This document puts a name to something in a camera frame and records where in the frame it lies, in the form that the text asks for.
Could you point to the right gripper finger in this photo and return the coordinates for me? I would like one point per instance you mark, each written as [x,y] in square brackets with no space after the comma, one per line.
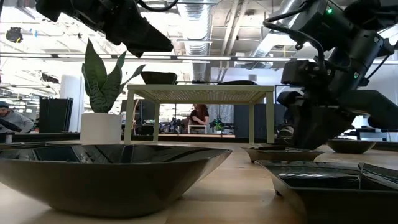
[314,133]

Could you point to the black wavy square mini plate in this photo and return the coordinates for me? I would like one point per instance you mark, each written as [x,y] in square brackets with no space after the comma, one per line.
[158,79]

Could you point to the black leaf-shaped mini plate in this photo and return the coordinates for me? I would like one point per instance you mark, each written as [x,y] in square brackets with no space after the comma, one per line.
[351,147]

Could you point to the black small square mini plate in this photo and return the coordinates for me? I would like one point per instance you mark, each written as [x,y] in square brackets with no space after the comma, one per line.
[326,202]

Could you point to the black wavy oval mini plate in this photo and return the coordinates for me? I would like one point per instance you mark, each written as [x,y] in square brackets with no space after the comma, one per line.
[109,186]
[237,82]

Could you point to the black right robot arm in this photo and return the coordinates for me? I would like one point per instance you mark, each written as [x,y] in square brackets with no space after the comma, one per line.
[357,40]

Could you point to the background black robot arm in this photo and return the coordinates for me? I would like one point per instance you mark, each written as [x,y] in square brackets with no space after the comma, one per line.
[219,123]

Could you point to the green snake plant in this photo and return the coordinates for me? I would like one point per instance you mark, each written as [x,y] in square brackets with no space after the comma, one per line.
[96,77]

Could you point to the dark background screen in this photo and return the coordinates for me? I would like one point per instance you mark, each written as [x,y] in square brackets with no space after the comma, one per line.
[146,112]

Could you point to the pale green perforated metal shelf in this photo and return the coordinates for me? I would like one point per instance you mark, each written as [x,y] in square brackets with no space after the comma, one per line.
[199,88]

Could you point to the white round column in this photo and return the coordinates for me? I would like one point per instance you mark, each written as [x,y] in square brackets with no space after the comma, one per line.
[70,93]

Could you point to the white plant pot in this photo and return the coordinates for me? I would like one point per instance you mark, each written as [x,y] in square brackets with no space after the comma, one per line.
[101,127]

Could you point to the dark ceiling fixture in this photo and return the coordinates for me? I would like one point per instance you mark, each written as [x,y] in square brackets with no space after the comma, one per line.
[14,34]

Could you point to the person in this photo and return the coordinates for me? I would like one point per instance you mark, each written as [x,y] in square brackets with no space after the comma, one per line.
[18,119]
[199,116]

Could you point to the wooden background table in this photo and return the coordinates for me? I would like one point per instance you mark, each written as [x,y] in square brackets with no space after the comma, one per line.
[174,135]

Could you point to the small green background plant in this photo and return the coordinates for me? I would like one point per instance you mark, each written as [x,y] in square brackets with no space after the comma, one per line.
[219,127]

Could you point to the black slatted panel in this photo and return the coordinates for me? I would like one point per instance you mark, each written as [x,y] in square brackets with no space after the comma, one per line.
[56,115]

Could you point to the silver metal cylinder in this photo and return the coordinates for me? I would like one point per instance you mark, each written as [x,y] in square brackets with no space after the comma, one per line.
[8,137]

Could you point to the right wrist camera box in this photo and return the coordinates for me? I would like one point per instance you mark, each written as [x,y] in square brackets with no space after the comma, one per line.
[304,73]

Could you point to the dark partition wall panel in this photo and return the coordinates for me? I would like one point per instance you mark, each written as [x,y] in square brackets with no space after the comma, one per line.
[259,121]

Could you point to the silver spiral ceiling duct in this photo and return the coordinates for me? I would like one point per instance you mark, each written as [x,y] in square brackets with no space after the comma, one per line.
[261,46]
[197,31]

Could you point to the black background frame bar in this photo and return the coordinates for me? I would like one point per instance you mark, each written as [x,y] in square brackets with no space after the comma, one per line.
[214,82]

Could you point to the black aluminium table frame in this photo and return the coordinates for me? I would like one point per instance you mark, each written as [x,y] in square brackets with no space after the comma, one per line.
[46,137]

